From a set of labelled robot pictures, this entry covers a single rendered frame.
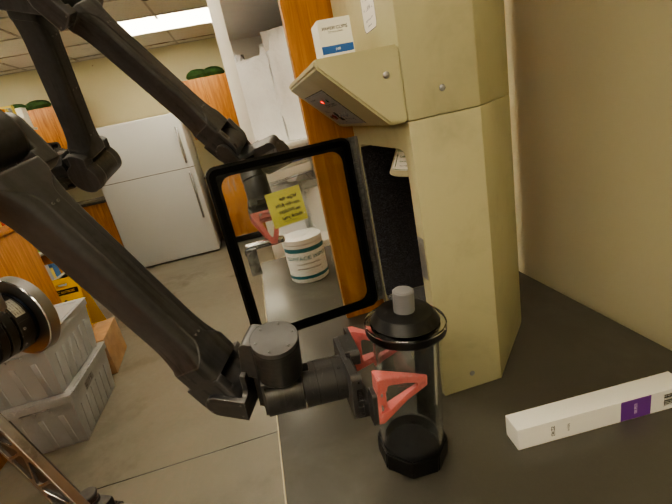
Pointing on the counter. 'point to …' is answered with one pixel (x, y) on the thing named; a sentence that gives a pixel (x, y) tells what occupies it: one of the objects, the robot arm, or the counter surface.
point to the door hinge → (367, 215)
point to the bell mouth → (399, 164)
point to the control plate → (332, 108)
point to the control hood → (359, 84)
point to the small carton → (332, 37)
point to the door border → (352, 214)
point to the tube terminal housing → (455, 169)
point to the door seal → (354, 210)
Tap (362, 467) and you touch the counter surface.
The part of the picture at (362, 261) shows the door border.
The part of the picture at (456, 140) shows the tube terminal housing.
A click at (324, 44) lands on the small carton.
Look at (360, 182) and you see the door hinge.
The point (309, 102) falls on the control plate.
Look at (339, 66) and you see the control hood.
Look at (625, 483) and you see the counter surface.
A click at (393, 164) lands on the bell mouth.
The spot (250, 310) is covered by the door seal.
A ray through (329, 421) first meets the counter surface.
